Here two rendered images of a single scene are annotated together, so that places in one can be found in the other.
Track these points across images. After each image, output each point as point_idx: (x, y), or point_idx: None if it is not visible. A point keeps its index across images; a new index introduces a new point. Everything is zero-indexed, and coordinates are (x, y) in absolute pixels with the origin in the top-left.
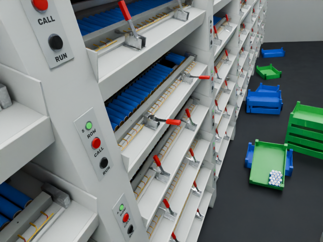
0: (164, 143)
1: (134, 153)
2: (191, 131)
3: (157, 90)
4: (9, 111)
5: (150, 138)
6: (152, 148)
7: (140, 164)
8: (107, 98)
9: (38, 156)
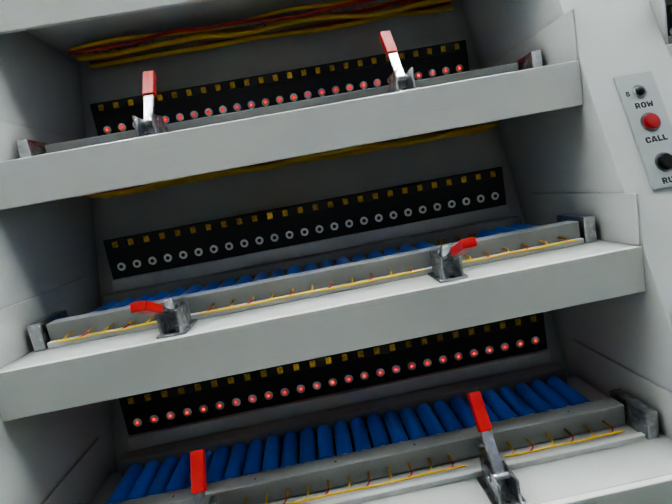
0: (322, 470)
1: (56, 357)
2: (483, 503)
3: (294, 273)
4: None
5: (122, 346)
6: (142, 392)
7: (69, 401)
8: (18, 204)
9: None
